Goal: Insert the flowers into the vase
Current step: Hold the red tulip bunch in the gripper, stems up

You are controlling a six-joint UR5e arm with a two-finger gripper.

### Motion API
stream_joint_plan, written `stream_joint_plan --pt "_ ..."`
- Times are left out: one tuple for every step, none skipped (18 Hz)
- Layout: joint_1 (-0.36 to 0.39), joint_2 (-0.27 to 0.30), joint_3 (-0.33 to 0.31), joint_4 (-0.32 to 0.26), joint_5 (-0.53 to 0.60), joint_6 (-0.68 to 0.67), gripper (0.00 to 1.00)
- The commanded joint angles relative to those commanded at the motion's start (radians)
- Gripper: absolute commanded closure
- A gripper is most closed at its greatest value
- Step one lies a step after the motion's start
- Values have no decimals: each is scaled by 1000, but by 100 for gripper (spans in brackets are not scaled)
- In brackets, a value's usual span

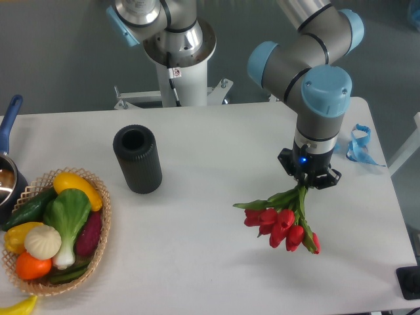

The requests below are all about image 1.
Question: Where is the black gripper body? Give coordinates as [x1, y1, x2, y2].
[278, 143, 341, 190]

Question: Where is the red tulip bouquet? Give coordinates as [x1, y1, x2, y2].
[233, 184, 322, 255]

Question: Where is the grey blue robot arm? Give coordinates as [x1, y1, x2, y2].
[106, 1, 364, 189]

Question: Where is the black ribbed vase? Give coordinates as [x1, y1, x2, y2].
[113, 125, 162, 194]

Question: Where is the blue ribbon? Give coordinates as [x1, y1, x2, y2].
[333, 123, 387, 167]

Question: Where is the black device at edge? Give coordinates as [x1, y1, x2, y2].
[396, 266, 419, 301]

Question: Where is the purple sweet potato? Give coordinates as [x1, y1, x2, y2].
[75, 212, 102, 257]

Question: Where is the green bok choy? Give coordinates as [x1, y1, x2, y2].
[43, 188, 91, 270]

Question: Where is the woven wicker basket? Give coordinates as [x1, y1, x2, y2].
[2, 167, 111, 296]

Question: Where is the dark green vegetable in basket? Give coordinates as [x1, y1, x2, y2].
[47, 261, 90, 285]

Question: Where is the white steamed bun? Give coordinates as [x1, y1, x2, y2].
[24, 225, 62, 260]

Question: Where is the green cucumber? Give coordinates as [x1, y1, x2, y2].
[1, 188, 57, 232]

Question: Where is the orange tangerine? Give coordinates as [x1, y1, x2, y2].
[15, 251, 53, 280]

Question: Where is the yellow bell pepper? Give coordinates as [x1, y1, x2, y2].
[4, 222, 43, 255]

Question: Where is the yellow banana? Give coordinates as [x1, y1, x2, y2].
[1, 295, 37, 315]

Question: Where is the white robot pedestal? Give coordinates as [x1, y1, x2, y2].
[114, 20, 234, 110]

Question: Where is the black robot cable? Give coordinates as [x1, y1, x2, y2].
[165, 51, 182, 108]

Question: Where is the blue handled saucepan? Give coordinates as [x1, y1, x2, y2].
[1, 94, 28, 224]

